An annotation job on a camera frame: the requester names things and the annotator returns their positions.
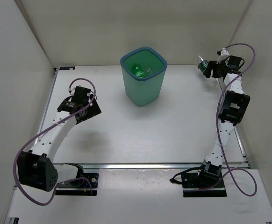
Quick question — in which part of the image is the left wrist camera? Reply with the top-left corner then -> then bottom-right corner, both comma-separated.
68,85 -> 91,101

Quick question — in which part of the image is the teal plastic bin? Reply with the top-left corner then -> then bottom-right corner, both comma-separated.
120,46 -> 168,106

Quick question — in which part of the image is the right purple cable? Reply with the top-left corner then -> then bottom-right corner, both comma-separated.
182,43 -> 258,196

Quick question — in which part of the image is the purple cable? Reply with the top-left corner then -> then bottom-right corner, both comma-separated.
13,78 -> 97,206
182,43 -> 258,196

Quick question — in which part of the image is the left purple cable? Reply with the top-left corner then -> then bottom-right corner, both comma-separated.
13,78 -> 97,206

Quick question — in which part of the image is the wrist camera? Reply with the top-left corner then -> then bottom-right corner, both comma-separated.
68,85 -> 91,101
217,48 -> 245,70

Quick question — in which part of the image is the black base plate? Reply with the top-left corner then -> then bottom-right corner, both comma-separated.
169,167 -> 227,198
55,169 -> 99,196

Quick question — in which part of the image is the green label water bottle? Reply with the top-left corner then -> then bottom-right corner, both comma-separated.
197,54 -> 209,73

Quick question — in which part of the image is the green sprite bottle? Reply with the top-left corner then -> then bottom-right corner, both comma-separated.
131,64 -> 146,78

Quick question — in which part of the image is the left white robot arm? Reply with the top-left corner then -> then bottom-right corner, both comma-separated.
14,94 -> 101,192

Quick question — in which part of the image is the aluminium rail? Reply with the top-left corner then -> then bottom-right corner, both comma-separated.
79,162 -> 204,170

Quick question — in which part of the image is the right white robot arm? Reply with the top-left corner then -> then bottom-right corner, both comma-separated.
196,59 -> 250,187

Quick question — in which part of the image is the small pepsi bottle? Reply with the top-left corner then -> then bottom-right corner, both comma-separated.
146,68 -> 157,76

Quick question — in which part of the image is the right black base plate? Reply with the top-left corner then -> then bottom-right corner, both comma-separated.
169,167 -> 227,198

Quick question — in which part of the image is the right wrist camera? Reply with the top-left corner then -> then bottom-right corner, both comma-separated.
217,48 -> 245,70

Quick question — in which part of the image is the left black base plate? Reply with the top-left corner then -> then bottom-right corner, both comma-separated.
55,169 -> 99,196

